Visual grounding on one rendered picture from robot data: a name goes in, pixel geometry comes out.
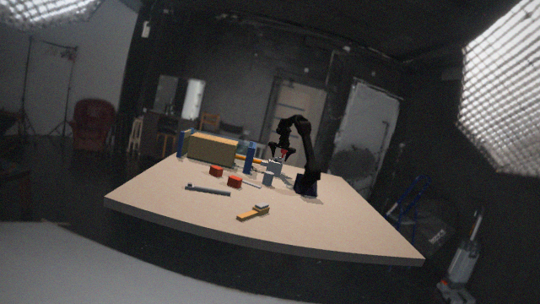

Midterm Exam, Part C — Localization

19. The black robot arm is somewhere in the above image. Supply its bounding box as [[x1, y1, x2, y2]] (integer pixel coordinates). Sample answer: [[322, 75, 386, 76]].
[[276, 115, 321, 187]]

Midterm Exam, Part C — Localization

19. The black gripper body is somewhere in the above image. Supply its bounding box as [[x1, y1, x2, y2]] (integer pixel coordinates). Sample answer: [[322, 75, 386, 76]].
[[268, 136, 296, 153]]

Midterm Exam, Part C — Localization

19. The small red block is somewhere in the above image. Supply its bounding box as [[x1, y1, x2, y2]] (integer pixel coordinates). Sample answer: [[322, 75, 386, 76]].
[[209, 166, 224, 177], [227, 176, 242, 188]]

